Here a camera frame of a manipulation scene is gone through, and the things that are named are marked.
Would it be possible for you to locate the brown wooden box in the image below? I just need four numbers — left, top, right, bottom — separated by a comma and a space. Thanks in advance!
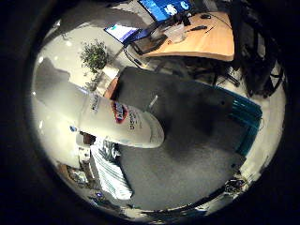
81, 132, 97, 146

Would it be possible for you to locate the clear plastic container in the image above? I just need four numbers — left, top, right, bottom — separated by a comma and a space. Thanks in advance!
163, 23, 188, 44

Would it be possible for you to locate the wooden desk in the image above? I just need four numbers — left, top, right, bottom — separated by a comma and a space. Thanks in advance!
136, 11, 235, 62

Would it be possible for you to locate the black keyboard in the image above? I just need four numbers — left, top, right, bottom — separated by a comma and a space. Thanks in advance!
130, 33, 169, 56

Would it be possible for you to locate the black remote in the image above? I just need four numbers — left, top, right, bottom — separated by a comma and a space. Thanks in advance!
188, 24, 208, 33

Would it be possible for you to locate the open laptop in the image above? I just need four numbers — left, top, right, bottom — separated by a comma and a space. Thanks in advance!
104, 23, 143, 45

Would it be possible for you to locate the white striped cloth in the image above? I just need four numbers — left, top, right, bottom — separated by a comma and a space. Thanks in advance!
89, 137, 134, 202

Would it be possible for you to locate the white Clorox spray bottle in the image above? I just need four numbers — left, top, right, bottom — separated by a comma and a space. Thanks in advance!
33, 57, 166, 150

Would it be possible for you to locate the black office chair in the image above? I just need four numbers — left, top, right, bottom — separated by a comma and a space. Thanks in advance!
230, 0, 286, 98

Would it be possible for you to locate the teal plastic box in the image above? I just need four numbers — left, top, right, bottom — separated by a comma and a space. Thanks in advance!
230, 88, 263, 158

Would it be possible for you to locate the computer monitor blue screen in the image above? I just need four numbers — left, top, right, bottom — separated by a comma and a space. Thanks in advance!
138, 0, 195, 22

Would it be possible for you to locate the green potted plant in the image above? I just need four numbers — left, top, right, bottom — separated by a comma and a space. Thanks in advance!
80, 39, 110, 75

